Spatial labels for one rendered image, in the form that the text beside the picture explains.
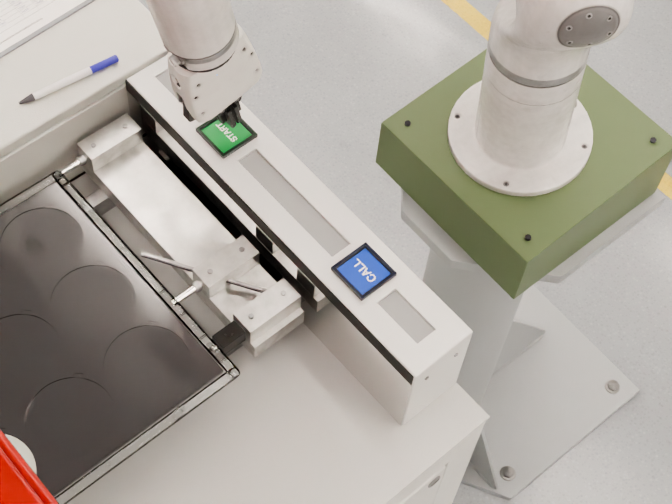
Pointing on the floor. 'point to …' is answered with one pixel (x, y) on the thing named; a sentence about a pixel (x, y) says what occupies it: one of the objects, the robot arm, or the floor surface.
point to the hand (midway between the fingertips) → (227, 109)
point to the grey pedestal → (524, 359)
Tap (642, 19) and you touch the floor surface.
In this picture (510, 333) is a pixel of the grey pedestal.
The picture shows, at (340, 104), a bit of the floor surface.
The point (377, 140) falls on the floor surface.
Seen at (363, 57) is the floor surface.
